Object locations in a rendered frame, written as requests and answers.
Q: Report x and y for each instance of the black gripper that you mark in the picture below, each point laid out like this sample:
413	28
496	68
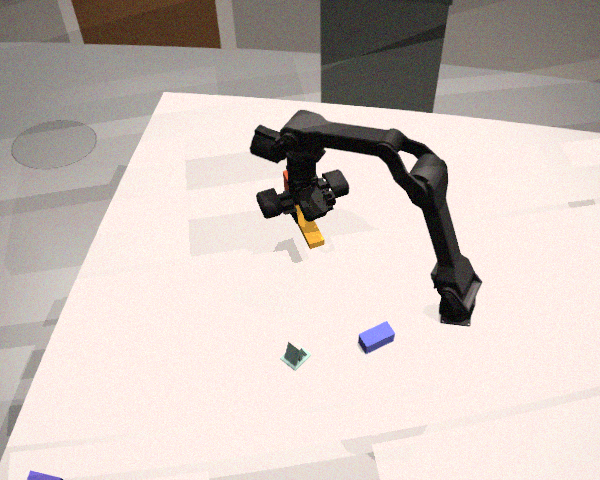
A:
273	204

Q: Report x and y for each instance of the blue rectangular block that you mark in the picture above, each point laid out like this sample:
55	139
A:
376	337

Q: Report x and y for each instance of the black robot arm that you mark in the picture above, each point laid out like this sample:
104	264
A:
303	140

